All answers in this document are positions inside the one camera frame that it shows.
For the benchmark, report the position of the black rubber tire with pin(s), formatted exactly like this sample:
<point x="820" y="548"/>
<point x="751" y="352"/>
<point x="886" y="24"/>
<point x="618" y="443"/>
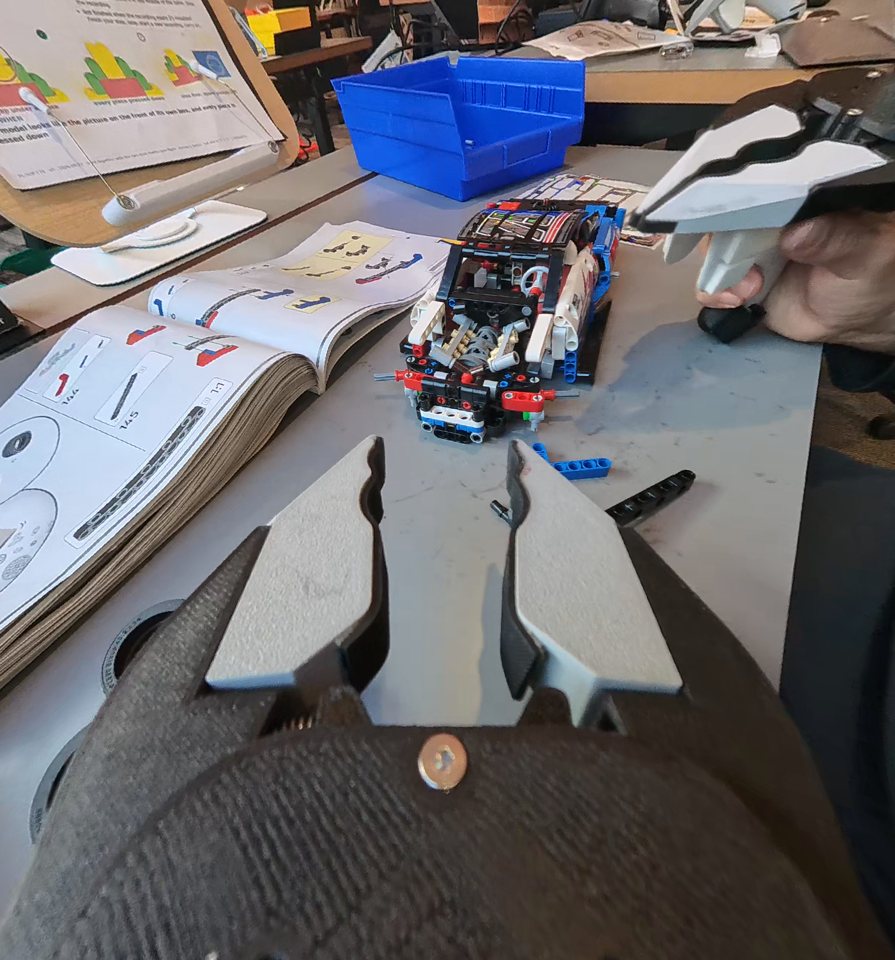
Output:
<point x="46" y="787"/>
<point x="117" y="645"/>

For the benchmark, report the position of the background wooden table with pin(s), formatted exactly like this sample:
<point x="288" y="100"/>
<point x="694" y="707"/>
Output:
<point x="680" y="82"/>

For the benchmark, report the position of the toy brick race car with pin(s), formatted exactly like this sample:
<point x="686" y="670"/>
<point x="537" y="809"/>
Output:
<point x="507" y="322"/>

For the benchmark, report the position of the open instruction booklet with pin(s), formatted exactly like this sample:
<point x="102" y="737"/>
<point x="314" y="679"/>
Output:
<point x="155" y="412"/>

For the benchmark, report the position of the long black brick beam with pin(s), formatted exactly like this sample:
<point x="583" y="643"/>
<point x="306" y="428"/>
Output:
<point x="654" y="496"/>

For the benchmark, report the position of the wooden document stand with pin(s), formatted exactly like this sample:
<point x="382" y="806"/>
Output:
<point x="42" y="210"/>

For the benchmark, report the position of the adjoining white desk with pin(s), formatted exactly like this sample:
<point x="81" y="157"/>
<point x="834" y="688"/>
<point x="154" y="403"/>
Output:
<point x="305" y="195"/>

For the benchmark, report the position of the small black brick pin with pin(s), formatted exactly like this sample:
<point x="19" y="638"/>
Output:
<point x="500" y="510"/>

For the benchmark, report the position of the person's right hand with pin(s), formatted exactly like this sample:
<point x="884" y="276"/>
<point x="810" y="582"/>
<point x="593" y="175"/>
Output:
<point x="852" y="285"/>

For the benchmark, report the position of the holographic sticker sheet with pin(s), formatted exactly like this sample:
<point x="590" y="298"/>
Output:
<point x="605" y="199"/>

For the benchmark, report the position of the grey desk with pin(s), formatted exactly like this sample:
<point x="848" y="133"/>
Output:
<point x="680" y="390"/>

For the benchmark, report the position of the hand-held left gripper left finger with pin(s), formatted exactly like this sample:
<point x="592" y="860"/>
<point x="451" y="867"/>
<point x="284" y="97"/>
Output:
<point x="297" y="592"/>

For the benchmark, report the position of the printed instruction sheet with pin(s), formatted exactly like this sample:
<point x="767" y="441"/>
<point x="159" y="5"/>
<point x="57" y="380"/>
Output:
<point x="80" y="90"/>

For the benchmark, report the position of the blue plastic bin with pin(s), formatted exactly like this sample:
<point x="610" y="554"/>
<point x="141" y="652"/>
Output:
<point x="455" y="127"/>

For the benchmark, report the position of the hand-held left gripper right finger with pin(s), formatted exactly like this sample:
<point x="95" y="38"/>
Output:
<point x="590" y="600"/>

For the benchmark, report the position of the loose printed paper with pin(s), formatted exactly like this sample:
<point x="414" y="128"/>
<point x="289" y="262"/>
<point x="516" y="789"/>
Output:
<point x="605" y="37"/>

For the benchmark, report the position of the blue angled brick beam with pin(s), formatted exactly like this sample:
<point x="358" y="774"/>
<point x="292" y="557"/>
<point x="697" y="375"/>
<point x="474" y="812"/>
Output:
<point x="579" y="469"/>

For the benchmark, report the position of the yellow plastic bin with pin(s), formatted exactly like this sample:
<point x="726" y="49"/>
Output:
<point x="282" y="30"/>

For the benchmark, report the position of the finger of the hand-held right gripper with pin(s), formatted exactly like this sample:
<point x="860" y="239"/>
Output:
<point x="755" y="195"/>
<point x="717" y="142"/>

